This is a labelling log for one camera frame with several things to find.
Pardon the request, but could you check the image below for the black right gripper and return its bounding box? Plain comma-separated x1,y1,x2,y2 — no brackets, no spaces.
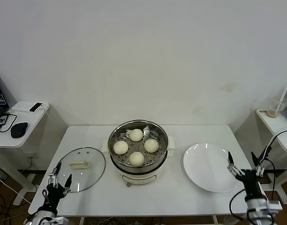
228,151,267,200

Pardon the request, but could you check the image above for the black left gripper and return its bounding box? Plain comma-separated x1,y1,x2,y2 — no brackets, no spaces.
45,163,73,207

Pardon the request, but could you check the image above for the glass lid with cream handle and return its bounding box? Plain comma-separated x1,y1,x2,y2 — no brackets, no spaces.
54,147,106,193

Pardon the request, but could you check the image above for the white steamed baozi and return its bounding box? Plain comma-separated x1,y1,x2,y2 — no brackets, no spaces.
129,151,145,166
113,141,129,155
144,138,160,153
129,128,144,142

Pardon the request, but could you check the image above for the perforated steel steamer basket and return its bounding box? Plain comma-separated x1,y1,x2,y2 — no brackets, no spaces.
102,120,177,173

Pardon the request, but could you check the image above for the white round plate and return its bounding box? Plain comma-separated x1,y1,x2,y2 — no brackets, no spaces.
183,142,241,194

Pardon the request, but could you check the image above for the white side table with cup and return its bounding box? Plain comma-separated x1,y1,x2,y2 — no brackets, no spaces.
255,108,287,204

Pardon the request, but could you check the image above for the black computer mouse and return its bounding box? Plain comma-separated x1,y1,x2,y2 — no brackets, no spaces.
11,121,29,138

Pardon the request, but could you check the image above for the clear plastic drink cup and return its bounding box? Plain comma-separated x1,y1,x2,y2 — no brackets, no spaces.
267,97,287,119

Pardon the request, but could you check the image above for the white side table with laptop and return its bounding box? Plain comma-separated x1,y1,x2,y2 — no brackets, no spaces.
0,100,51,206

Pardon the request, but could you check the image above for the black and white handheld device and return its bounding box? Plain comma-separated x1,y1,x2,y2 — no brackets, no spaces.
29,102,44,113

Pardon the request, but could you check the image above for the cream electric cooker pot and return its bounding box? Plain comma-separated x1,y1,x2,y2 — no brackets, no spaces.
103,150,176,188

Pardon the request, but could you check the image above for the flat white box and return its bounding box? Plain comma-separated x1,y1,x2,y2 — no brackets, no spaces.
12,101,50,113

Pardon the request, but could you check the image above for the white rectangular table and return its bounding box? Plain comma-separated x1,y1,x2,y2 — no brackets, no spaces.
28,124,272,225

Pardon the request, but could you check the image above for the black and white cable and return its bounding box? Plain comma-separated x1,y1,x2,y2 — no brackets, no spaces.
254,126,287,225

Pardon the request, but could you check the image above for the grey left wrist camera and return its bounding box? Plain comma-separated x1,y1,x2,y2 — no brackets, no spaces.
54,216,69,225

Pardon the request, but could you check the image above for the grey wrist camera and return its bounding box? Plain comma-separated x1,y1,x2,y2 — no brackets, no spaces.
266,200,282,213
54,216,69,225

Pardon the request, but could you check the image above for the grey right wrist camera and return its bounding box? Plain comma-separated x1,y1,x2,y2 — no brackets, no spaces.
266,200,282,213

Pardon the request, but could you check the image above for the grey cable bundle under table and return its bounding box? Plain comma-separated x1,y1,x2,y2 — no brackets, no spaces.
96,217,127,225

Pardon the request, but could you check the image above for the black adapter with cable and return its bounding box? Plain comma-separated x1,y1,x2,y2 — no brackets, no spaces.
0,112,19,133

